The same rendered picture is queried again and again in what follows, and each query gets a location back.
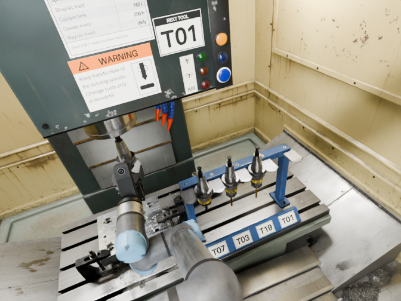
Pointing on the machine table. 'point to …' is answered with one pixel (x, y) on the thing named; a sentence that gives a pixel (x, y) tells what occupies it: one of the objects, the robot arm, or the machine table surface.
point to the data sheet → (100, 24)
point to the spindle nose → (111, 127)
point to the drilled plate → (116, 227)
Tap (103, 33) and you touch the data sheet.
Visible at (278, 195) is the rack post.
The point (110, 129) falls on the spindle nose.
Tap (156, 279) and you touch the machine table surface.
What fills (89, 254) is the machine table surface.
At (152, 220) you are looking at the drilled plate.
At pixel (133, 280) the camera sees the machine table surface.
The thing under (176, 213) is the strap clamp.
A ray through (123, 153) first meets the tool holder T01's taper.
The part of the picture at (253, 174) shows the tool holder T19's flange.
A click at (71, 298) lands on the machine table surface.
